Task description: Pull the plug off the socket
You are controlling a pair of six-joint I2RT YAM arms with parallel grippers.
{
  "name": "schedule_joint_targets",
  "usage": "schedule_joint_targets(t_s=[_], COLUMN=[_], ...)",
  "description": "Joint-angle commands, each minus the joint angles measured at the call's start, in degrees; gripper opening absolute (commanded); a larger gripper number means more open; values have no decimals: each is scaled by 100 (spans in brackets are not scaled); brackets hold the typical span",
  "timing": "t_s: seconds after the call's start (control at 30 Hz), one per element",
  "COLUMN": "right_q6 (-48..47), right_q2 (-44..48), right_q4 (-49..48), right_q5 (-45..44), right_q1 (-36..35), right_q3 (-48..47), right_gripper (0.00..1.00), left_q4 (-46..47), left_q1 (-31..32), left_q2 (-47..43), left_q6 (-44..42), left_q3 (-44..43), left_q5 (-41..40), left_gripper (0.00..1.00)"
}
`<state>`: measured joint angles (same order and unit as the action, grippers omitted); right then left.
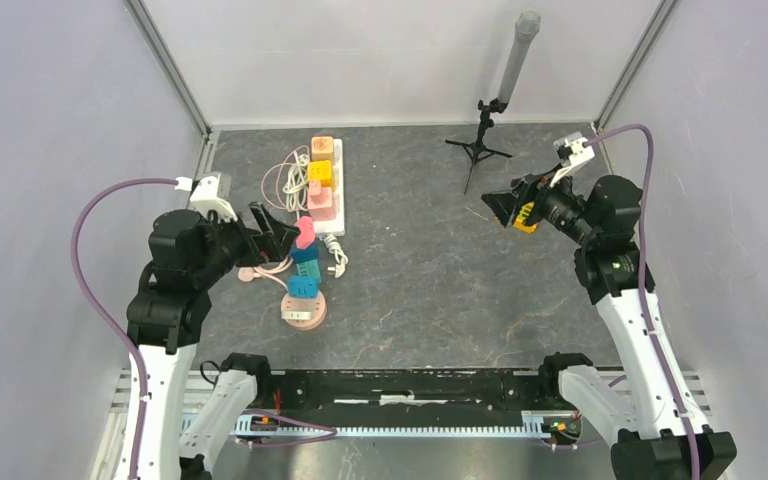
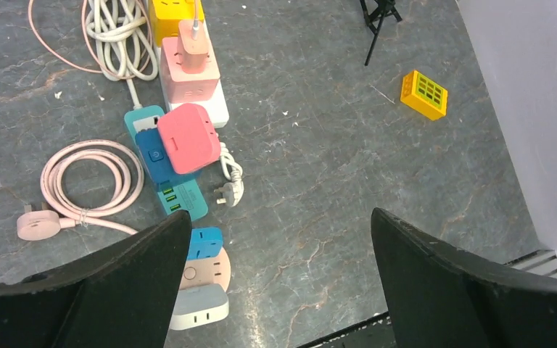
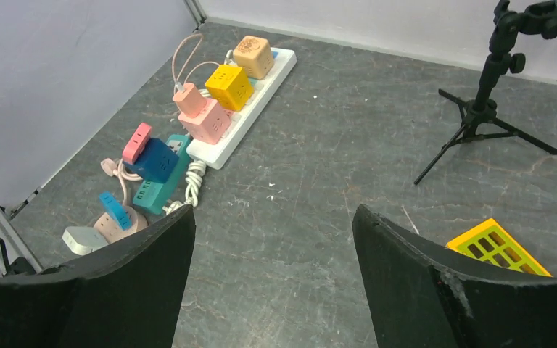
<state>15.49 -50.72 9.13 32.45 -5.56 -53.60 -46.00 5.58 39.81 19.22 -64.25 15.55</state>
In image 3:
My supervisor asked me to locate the light blue plug adapter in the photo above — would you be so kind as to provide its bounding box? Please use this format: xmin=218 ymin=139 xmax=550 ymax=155
xmin=99 ymin=191 xmax=132 ymax=230

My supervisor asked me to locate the thick pink hub cable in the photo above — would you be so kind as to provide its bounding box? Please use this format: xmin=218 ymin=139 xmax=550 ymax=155
xmin=100 ymin=157 xmax=144 ymax=207

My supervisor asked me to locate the pink cube socket adapter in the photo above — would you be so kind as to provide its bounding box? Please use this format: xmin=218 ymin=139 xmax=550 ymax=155
xmin=178 ymin=98 xmax=234 ymax=145

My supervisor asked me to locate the yellow toy brick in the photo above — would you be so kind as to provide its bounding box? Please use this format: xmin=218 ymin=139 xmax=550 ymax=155
xmin=445 ymin=218 xmax=552 ymax=277

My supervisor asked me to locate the round pink socket hub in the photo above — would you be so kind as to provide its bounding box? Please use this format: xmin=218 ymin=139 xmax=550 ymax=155
xmin=94 ymin=206 xmax=149 ymax=244

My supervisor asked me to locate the black mini tripod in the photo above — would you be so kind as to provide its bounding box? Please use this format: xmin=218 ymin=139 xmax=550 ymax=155
xmin=413 ymin=0 xmax=557 ymax=186

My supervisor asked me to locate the tan cube socket adapter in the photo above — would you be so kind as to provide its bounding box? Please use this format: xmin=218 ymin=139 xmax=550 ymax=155
xmin=233 ymin=36 xmax=274 ymax=80

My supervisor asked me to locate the white coiled power cord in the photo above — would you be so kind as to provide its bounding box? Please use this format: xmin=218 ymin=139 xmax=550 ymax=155
xmin=162 ymin=159 xmax=208 ymax=215

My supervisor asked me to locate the white square plug adapter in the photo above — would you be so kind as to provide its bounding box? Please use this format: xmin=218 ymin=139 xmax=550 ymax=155
xmin=62 ymin=226 xmax=108 ymax=256

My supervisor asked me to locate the thin pink charger cable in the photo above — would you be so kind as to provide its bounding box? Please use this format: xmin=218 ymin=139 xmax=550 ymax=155
xmin=171 ymin=32 xmax=222 ymax=93

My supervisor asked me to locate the teal power strip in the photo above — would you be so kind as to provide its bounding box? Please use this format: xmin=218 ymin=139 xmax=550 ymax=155
xmin=132 ymin=134 xmax=191 ymax=215

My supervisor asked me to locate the pink plug adapter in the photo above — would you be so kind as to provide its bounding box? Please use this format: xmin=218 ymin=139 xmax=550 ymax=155
xmin=122 ymin=123 xmax=152 ymax=164

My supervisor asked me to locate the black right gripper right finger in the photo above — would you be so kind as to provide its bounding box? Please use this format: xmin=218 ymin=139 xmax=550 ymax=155
xmin=352 ymin=204 xmax=557 ymax=347

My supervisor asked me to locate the white long power strip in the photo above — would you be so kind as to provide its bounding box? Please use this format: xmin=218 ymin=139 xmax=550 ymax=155
xmin=187 ymin=47 xmax=297 ymax=170

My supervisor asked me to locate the light pink charger plug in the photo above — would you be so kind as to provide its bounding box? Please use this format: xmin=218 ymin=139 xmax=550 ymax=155
xmin=173 ymin=82 xmax=206 ymax=117

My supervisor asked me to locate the dark blue cube socket adapter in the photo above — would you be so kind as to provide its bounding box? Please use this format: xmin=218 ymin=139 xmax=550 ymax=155
xmin=124 ymin=138 xmax=179 ymax=183

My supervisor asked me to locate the yellow cube socket adapter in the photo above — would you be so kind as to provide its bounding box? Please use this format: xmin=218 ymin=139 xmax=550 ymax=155
xmin=205 ymin=65 xmax=254 ymax=112

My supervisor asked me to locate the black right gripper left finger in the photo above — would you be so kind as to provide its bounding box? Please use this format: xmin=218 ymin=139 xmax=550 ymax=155
xmin=0 ymin=206 xmax=196 ymax=347

